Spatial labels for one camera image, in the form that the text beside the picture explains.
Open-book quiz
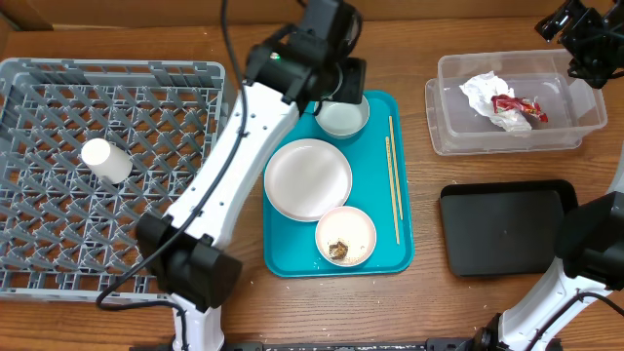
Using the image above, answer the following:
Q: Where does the white napkin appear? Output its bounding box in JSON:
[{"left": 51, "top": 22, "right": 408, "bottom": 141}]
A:
[{"left": 459, "top": 71, "right": 531, "bottom": 132}]

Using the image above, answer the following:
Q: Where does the pink bowl with scraps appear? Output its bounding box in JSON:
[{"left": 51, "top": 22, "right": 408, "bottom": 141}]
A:
[{"left": 315, "top": 206, "right": 376, "bottom": 267}]

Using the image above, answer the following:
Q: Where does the brown food scrap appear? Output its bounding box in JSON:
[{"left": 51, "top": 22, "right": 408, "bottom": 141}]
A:
[{"left": 329, "top": 241, "right": 348, "bottom": 260}]

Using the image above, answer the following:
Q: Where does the white round plate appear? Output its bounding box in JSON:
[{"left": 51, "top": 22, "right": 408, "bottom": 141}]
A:
[{"left": 263, "top": 138, "right": 353, "bottom": 222}]

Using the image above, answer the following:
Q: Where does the grey dish rack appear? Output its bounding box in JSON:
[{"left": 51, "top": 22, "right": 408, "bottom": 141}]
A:
[{"left": 1, "top": 58, "right": 235, "bottom": 301}]

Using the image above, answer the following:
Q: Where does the black tray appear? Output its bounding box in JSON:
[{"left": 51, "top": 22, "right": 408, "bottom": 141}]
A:
[{"left": 440, "top": 179, "right": 578, "bottom": 278}]

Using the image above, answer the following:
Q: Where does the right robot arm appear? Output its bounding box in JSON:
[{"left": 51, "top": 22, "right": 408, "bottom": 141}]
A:
[{"left": 458, "top": 0, "right": 623, "bottom": 351}]

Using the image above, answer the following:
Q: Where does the pale green bowl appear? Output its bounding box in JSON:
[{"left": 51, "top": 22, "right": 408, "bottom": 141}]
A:
[{"left": 313, "top": 97, "right": 370, "bottom": 139}]

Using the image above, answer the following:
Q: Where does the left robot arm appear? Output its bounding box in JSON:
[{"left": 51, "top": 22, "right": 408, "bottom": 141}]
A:
[{"left": 96, "top": 24, "right": 366, "bottom": 350}]

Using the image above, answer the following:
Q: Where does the teal plastic tray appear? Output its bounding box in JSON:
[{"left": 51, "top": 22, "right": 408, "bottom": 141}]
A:
[{"left": 263, "top": 91, "right": 414, "bottom": 278}]

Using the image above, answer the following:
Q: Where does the clear plastic bin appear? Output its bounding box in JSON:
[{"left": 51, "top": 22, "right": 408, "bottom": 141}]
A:
[{"left": 435, "top": 50, "right": 607, "bottom": 136}]

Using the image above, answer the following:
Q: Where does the red snack wrapper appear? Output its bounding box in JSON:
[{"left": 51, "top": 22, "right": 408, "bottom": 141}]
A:
[{"left": 491, "top": 95, "right": 548, "bottom": 123}]

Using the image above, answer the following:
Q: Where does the white cup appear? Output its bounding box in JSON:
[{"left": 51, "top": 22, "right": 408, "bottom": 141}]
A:
[{"left": 81, "top": 138, "right": 133, "bottom": 184}]

